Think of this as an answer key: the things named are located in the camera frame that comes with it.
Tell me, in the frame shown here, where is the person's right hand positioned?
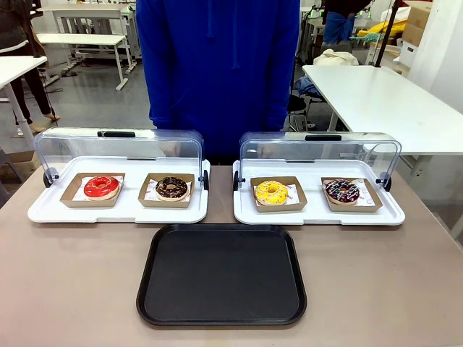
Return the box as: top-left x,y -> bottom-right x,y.
162,139 -> 180,157

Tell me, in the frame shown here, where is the chocolate nut crumb donut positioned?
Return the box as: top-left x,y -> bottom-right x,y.
155,176 -> 190,202

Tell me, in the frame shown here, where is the brown cardboard donut tray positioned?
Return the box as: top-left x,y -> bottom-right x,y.
320,176 -> 383,213
250,176 -> 308,213
137,172 -> 195,209
59,172 -> 127,208

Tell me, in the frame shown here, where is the red glazed donut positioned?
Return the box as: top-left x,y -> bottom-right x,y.
83,176 -> 120,202

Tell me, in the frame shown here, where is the yellow sprinkled donut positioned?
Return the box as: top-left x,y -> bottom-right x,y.
254,180 -> 289,207

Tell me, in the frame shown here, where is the black serving tray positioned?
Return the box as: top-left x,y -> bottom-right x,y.
136,223 -> 307,329

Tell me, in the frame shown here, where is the chocolate rainbow sprinkled donut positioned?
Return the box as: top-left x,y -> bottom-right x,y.
324,179 -> 361,205

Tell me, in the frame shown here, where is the white printed paper liner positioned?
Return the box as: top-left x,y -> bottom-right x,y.
144,176 -> 192,202
325,178 -> 375,207
255,182 -> 301,206
72,175 -> 124,202

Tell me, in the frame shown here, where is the white display case base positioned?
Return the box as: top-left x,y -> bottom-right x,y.
27,155 -> 211,225
233,158 -> 406,228

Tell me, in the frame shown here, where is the person in blue hoodie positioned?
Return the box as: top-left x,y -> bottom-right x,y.
135,0 -> 302,163

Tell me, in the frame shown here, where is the clear display case lid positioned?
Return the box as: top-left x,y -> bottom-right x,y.
233,131 -> 403,192
33,127 -> 211,192

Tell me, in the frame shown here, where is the black stool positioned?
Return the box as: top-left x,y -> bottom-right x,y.
287,93 -> 318,131

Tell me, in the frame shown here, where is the white workbench table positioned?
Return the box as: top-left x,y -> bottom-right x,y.
35,33 -> 132,91

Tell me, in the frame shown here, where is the white workbench with shelf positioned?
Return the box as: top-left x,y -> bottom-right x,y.
41,3 -> 142,62

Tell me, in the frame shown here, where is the white table with round leg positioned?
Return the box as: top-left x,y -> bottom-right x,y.
0,55 -> 48,145

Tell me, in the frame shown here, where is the beige cloth bag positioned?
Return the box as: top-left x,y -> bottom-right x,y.
313,48 -> 361,67

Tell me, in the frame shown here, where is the person in dark clothes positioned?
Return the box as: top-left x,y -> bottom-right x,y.
0,0 -> 61,133

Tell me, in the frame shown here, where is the person in blue apron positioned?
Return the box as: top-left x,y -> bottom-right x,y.
323,0 -> 357,46

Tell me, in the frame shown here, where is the large white table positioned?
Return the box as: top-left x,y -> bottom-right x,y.
302,64 -> 463,158

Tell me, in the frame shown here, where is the teal cloth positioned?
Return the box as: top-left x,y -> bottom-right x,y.
349,30 -> 379,46

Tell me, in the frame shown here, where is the black pole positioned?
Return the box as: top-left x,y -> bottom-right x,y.
374,0 -> 399,69

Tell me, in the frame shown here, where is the yellow cloth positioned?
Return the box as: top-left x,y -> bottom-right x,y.
368,17 -> 409,43

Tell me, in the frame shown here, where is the white storage box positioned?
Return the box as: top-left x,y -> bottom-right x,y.
401,39 -> 420,68

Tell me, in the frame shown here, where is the brown cardboard box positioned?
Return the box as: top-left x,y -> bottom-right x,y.
401,1 -> 433,48

